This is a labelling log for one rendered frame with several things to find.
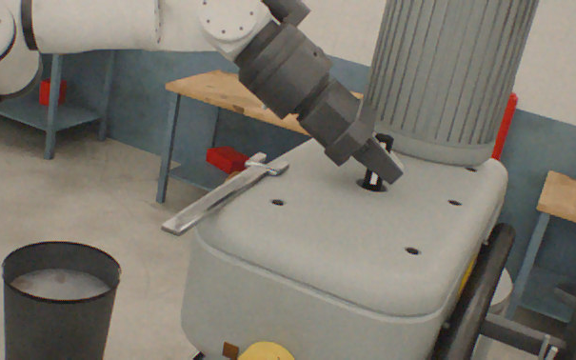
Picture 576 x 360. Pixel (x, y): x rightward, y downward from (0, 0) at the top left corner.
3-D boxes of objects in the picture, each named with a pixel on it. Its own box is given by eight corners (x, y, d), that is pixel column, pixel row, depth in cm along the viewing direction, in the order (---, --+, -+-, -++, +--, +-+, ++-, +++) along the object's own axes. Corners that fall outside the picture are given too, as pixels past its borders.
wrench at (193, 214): (189, 241, 62) (190, 232, 62) (149, 227, 63) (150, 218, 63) (288, 168, 84) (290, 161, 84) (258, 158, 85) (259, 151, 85)
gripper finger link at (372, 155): (387, 187, 83) (347, 150, 82) (407, 168, 82) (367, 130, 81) (387, 191, 81) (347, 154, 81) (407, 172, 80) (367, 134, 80)
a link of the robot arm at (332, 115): (334, 152, 90) (263, 87, 89) (388, 97, 87) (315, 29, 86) (322, 187, 78) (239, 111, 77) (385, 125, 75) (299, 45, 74)
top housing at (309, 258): (392, 450, 67) (439, 303, 61) (153, 342, 75) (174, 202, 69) (478, 267, 108) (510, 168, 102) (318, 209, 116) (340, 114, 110)
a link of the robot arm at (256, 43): (257, 93, 75) (175, 18, 74) (254, 98, 86) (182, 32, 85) (331, 12, 75) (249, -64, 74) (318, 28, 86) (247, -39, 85)
